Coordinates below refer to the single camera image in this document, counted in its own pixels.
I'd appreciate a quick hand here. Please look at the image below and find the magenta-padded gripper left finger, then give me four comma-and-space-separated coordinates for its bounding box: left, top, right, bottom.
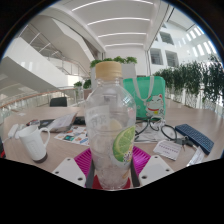
52, 147, 97, 189

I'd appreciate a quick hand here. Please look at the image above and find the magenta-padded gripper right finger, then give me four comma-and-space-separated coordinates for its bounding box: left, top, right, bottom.
129, 145, 175, 188

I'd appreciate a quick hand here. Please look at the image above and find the clear lime-label drink bottle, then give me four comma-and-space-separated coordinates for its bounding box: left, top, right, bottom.
84, 60, 138, 191

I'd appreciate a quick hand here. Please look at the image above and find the white printed card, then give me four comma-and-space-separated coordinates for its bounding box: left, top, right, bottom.
152, 139, 183, 162

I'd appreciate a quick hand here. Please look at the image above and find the colourful sticker sheet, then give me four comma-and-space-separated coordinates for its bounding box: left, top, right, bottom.
54, 125, 90, 147

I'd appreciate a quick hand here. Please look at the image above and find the white mug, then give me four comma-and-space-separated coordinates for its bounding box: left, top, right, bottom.
17, 124, 52, 164

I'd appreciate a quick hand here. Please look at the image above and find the open white booklet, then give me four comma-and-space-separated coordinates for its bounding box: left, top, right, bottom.
46, 111, 79, 134

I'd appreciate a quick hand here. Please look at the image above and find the small black pouch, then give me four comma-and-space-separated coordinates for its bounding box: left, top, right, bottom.
73, 116, 87, 126

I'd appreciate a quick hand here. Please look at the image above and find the white power strip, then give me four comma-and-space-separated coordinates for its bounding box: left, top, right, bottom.
7, 123, 20, 139

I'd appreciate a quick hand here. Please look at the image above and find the black chair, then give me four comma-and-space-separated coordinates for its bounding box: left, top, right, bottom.
49, 96, 68, 108

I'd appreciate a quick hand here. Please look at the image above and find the green tote bag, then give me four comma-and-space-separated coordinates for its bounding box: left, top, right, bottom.
122, 75, 167, 120

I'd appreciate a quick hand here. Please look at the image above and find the black cable tangle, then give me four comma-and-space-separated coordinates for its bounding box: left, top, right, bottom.
134, 115, 194, 148

